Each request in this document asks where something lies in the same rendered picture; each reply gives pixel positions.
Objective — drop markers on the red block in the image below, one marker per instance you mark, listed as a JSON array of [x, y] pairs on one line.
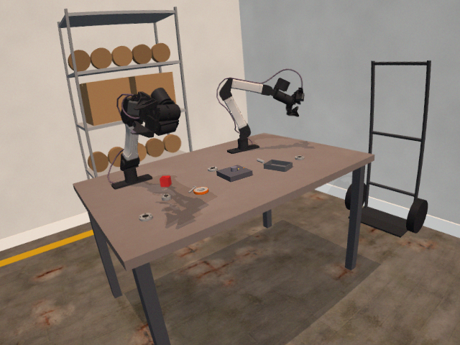
[[165, 181]]

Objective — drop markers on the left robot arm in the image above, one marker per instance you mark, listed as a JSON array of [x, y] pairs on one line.
[[225, 94]]

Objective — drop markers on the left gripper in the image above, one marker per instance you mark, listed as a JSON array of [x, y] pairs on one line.
[[289, 101]]

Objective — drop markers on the white flange with orange rim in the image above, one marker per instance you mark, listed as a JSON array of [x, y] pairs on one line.
[[198, 192]]

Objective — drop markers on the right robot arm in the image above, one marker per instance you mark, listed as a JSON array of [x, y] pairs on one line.
[[129, 157]]

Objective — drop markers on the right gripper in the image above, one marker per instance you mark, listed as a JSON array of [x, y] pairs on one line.
[[151, 109]]

